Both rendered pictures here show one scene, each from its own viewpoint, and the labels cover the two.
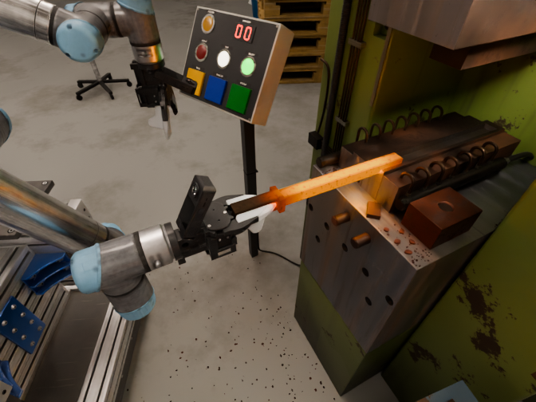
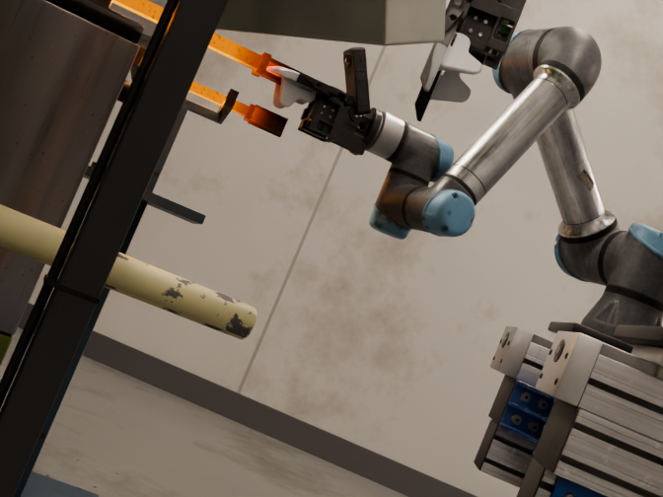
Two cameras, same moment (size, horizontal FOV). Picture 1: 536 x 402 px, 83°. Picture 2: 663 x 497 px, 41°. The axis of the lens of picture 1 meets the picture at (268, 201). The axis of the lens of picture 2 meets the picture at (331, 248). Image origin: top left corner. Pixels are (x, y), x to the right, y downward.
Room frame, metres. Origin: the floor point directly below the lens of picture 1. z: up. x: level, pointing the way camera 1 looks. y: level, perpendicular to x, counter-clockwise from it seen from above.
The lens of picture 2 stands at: (1.87, 0.41, 0.69)
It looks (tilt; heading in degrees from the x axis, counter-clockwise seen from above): 3 degrees up; 188
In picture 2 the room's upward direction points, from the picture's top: 23 degrees clockwise
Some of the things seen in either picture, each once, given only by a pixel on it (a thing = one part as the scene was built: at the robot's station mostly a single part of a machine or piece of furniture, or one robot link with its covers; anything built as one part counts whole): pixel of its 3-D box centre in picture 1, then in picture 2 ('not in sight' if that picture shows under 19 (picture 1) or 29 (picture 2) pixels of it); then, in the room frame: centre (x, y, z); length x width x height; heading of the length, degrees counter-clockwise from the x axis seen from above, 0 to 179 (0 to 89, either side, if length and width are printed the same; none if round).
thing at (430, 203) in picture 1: (439, 217); not in sight; (0.45, -0.37, 0.95); 0.12 x 0.09 x 0.07; 116
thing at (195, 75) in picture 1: (195, 82); not in sight; (1.01, 0.24, 1.01); 0.07 x 0.05 x 0.07; 51
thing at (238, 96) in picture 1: (239, 99); not in sight; (0.88, 0.09, 1.01); 0.07 x 0.05 x 0.07; 51
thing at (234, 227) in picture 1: (235, 222); not in sight; (0.38, 0.06, 1.00); 0.09 x 0.05 x 0.02; 114
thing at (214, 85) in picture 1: (216, 90); not in sight; (0.95, 0.17, 1.01); 0.07 x 0.05 x 0.07; 51
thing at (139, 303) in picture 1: (128, 285); (403, 205); (0.32, 0.28, 0.89); 0.11 x 0.08 x 0.11; 37
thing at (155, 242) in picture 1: (158, 247); (381, 134); (0.33, 0.20, 0.99); 0.08 x 0.05 x 0.08; 26
